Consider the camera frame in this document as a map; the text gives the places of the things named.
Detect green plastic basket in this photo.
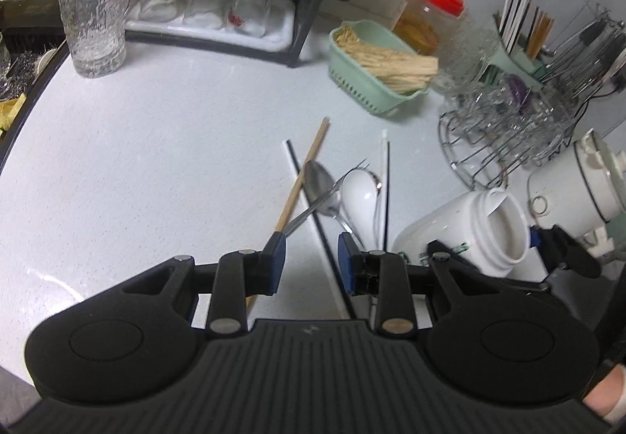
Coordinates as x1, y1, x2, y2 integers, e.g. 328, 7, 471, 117
329, 20, 438, 117

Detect cluster of clear stemmed glasses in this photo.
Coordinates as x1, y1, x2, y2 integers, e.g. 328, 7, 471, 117
443, 72, 573, 134

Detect plastic jar red lid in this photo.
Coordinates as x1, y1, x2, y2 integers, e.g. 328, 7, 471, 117
391, 0, 465, 57

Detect wire glass rack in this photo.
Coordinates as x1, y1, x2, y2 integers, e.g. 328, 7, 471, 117
437, 86, 575, 187

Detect black kitchen sink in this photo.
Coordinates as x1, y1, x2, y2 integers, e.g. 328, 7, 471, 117
0, 0, 67, 141

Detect bundle of pale dried sticks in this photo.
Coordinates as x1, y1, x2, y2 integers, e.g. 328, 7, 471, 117
334, 25, 439, 95

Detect bunch of assorted chopsticks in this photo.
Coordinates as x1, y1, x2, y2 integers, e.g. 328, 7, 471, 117
496, 0, 556, 60

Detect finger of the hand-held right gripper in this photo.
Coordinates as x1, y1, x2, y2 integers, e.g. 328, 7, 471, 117
531, 223, 602, 281

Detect wooden chopstick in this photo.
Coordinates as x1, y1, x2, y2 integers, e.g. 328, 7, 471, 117
246, 117, 331, 312

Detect hanging metal kitchen utensils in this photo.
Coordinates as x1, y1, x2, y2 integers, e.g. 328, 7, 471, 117
540, 6, 626, 90

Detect purple plastic lid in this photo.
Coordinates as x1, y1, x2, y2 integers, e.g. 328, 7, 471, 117
506, 74, 531, 114

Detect black chopstick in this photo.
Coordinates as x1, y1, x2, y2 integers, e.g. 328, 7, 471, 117
384, 142, 391, 253
286, 139, 359, 320

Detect textured glass tumbler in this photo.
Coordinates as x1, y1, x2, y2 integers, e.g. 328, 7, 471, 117
437, 16, 500, 92

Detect white mug green print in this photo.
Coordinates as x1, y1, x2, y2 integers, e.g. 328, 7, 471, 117
391, 188, 531, 276

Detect white electric cooker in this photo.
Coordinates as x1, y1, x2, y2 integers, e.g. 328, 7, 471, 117
527, 128, 626, 263

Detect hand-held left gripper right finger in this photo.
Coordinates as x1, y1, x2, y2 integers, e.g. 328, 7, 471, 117
336, 232, 509, 336

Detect metal fork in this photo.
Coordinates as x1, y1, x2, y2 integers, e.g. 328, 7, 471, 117
282, 159, 369, 238

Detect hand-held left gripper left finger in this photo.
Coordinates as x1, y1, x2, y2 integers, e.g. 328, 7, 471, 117
120, 232, 287, 336

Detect white drip tray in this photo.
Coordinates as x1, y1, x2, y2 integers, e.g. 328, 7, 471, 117
122, 0, 297, 54

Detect yellow cloth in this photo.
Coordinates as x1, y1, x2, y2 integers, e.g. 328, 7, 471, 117
0, 94, 27, 137

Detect white chopstick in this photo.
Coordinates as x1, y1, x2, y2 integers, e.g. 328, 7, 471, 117
281, 139, 353, 320
376, 129, 389, 251

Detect large metal spoon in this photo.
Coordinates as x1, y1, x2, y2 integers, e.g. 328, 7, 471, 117
304, 160, 367, 251

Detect white ceramic spoon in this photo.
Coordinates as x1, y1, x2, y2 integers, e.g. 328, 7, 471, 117
340, 168, 383, 251

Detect textured glass pitcher mug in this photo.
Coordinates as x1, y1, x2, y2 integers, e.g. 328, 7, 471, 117
53, 0, 138, 79

